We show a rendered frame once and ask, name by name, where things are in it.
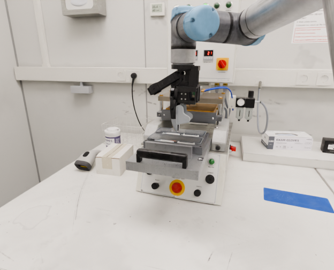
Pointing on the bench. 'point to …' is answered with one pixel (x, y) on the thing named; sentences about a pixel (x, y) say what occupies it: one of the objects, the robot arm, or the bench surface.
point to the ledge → (287, 155)
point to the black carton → (332, 145)
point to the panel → (209, 193)
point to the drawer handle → (162, 156)
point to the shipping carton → (113, 159)
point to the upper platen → (203, 107)
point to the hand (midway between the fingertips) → (175, 127)
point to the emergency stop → (176, 187)
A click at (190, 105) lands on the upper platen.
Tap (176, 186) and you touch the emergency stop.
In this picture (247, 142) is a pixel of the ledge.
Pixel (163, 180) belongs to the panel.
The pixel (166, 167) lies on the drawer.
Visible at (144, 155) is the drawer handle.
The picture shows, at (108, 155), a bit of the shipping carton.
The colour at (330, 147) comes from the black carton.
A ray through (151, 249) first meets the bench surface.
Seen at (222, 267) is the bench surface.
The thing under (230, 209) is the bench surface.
